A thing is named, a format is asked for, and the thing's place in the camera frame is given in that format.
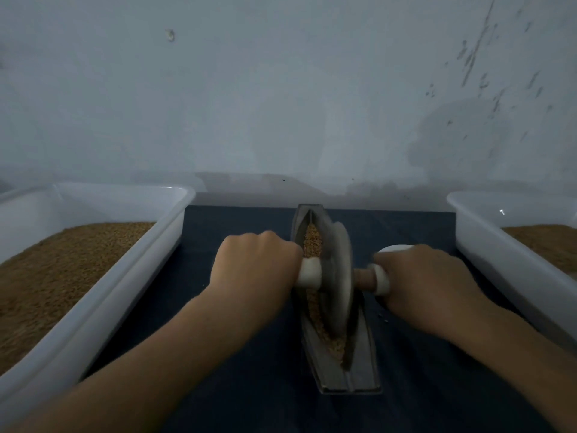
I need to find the metal grinding wheel with handles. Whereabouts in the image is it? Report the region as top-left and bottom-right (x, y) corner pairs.
(296, 221), (391, 339)

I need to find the white plastic tray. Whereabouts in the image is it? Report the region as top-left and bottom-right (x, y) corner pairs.
(0, 182), (197, 429)
(446, 191), (577, 348)

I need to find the person's left forearm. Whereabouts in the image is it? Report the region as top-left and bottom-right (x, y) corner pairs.
(9, 288), (249, 433)

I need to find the dark blue tablecloth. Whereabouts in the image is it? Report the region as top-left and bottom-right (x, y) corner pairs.
(81, 205), (560, 433)

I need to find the boat-shaped metal grinding trough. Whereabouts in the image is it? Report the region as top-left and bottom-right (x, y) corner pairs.
(290, 203), (382, 395)

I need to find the person's right hand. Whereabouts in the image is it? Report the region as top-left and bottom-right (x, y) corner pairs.
(373, 244), (492, 341)

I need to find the small ground grain portion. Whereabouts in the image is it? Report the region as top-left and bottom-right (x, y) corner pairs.
(301, 221), (351, 361)

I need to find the person's right forearm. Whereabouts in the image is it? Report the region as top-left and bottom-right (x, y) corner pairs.
(446, 302), (577, 433)

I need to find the person's left hand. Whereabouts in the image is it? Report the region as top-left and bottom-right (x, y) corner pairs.
(209, 230), (305, 332)

